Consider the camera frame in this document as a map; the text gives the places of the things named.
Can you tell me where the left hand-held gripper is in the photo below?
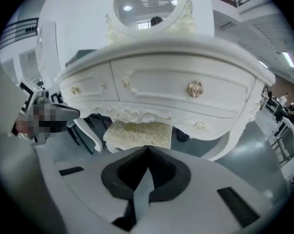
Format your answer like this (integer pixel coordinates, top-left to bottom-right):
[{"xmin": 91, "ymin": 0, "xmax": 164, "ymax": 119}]
[{"xmin": 11, "ymin": 78, "xmax": 80, "ymax": 146}]

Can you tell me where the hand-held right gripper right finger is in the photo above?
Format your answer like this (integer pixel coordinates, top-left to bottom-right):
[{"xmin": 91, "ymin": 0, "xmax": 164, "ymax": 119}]
[{"xmin": 136, "ymin": 145, "xmax": 285, "ymax": 234}]

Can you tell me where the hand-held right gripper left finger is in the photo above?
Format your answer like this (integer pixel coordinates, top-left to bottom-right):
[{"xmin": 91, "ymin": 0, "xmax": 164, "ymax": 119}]
[{"xmin": 37, "ymin": 145, "xmax": 150, "ymax": 234}]

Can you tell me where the cream ornate stool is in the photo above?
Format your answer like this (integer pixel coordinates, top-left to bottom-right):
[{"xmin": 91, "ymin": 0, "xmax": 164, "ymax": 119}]
[{"xmin": 102, "ymin": 120, "xmax": 173, "ymax": 154}]

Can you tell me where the person's left forearm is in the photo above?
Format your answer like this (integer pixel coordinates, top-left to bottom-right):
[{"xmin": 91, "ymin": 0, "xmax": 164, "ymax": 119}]
[{"xmin": 14, "ymin": 119, "xmax": 34, "ymax": 134}]

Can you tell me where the white dressing table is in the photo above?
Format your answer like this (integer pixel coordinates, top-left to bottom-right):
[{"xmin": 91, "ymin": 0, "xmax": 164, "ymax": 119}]
[{"xmin": 54, "ymin": 0, "xmax": 276, "ymax": 162}]

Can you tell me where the black waste bin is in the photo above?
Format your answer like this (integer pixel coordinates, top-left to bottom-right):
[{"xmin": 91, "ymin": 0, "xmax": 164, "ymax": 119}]
[{"xmin": 176, "ymin": 128, "xmax": 190, "ymax": 143}]

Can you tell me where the white tall cabinet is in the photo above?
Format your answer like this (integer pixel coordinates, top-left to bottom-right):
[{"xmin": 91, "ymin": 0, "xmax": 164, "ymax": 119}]
[{"xmin": 35, "ymin": 20, "xmax": 62, "ymax": 84}]

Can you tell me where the white chair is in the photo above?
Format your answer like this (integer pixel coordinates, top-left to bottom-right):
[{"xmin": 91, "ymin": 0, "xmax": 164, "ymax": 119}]
[{"xmin": 268, "ymin": 117, "xmax": 294, "ymax": 166}]

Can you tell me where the large gold drawer knob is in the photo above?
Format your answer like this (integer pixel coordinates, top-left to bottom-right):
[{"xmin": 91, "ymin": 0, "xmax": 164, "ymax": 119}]
[{"xmin": 187, "ymin": 79, "xmax": 205, "ymax": 98}]

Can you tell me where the oval mirror white frame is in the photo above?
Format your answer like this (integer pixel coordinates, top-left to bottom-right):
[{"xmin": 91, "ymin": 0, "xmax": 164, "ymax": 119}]
[{"xmin": 105, "ymin": 0, "xmax": 196, "ymax": 45}]

